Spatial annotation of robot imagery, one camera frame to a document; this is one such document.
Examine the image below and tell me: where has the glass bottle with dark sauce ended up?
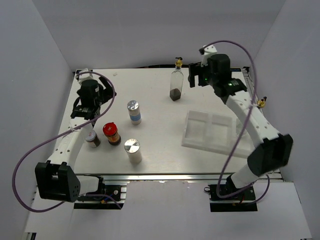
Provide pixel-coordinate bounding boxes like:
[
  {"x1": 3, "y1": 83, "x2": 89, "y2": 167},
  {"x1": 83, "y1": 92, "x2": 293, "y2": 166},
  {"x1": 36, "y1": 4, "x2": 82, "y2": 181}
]
[{"x1": 169, "y1": 57, "x2": 184, "y2": 102}]

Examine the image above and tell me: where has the blue label silver cap shaker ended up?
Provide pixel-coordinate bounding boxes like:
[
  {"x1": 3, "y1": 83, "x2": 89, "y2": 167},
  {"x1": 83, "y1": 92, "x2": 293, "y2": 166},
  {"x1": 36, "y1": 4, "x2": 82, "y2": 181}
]
[{"x1": 127, "y1": 100, "x2": 142, "y2": 125}]

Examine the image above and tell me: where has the clear glass bottle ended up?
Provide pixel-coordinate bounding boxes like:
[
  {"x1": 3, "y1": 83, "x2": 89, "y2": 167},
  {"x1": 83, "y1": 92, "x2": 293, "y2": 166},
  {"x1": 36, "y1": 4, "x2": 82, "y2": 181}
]
[{"x1": 234, "y1": 96, "x2": 268, "y2": 138}]

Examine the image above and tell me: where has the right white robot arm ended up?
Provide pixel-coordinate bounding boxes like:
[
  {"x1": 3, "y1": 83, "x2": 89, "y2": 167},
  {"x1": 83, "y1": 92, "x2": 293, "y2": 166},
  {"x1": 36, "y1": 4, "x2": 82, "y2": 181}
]
[{"x1": 188, "y1": 54, "x2": 293, "y2": 200}]

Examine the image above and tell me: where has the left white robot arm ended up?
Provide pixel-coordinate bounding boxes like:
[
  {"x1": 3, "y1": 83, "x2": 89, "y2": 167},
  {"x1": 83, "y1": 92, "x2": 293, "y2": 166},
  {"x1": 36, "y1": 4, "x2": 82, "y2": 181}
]
[{"x1": 35, "y1": 76, "x2": 116, "y2": 203}]

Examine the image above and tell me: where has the right blue corner sticker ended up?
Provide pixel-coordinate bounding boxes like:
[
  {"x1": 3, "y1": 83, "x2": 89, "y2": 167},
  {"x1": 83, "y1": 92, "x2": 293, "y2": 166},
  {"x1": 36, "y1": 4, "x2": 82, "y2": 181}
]
[{"x1": 230, "y1": 67, "x2": 242, "y2": 72}]

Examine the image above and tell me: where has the red lid sauce jar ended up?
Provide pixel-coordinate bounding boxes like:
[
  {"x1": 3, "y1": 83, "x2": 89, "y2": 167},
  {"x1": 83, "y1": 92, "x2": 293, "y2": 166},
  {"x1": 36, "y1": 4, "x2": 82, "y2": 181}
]
[{"x1": 102, "y1": 122, "x2": 121, "y2": 146}]

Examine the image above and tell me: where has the small brown spice jar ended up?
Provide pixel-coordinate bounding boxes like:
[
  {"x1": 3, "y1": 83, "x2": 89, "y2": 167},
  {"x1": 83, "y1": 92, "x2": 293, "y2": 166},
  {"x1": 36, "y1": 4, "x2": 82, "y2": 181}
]
[{"x1": 85, "y1": 129, "x2": 101, "y2": 148}]

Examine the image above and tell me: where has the white three-slot organizer tray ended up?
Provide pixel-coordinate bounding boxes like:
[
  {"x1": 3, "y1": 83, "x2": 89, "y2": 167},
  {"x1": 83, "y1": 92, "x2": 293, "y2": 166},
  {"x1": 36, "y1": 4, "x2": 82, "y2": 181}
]
[{"x1": 181, "y1": 110, "x2": 243, "y2": 156}]

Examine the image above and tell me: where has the white silver cap shaker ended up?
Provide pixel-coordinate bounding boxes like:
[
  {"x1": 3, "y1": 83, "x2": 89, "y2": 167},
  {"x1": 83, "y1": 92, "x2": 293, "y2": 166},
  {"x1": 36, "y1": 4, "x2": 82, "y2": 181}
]
[{"x1": 124, "y1": 138, "x2": 143, "y2": 164}]

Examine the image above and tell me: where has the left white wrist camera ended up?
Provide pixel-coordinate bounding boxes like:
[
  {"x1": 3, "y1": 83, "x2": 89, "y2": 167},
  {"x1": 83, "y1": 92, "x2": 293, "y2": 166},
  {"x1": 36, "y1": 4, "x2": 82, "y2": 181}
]
[{"x1": 75, "y1": 68, "x2": 94, "y2": 86}]

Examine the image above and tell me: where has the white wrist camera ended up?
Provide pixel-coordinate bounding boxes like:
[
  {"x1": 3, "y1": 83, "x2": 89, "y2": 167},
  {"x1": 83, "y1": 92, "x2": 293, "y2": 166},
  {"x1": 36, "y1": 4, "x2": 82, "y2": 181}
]
[
  {"x1": 75, "y1": 68, "x2": 94, "y2": 86},
  {"x1": 200, "y1": 44, "x2": 218, "y2": 67}
]

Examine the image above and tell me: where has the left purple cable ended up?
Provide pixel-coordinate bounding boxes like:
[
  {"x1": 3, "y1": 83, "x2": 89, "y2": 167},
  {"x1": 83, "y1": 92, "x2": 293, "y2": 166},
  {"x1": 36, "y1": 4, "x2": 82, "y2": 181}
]
[{"x1": 11, "y1": 71, "x2": 117, "y2": 213}]

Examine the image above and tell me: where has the purple cable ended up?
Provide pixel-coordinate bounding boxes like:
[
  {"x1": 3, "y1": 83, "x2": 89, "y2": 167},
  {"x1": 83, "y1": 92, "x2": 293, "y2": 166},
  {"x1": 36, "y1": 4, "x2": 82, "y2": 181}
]
[
  {"x1": 203, "y1": 40, "x2": 271, "y2": 204},
  {"x1": 11, "y1": 71, "x2": 117, "y2": 213}
]

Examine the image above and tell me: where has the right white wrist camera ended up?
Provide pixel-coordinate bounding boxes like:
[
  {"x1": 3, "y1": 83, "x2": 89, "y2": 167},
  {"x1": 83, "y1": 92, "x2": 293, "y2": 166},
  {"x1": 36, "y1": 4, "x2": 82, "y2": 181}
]
[{"x1": 200, "y1": 44, "x2": 218, "y2": 67}]

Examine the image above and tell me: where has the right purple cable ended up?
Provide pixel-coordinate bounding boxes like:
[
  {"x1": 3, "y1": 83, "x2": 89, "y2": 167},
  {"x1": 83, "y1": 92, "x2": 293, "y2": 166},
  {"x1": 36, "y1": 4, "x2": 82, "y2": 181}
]
[{"x1": 203, "y1": 40, "x2": 271, "y2": 204}]

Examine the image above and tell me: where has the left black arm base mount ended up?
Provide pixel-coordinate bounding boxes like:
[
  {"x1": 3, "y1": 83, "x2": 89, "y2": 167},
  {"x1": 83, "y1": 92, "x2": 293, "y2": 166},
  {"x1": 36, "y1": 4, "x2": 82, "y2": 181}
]
[{"x1": 73, "y1": 175, "x2": 127, "y2": 210}]

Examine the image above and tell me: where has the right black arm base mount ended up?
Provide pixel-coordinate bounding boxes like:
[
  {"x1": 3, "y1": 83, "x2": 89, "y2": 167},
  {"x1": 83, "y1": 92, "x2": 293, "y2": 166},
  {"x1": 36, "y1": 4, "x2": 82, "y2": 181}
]
[{"x1": 203, "y1": 184, "x2": 258, "y2": 213}]

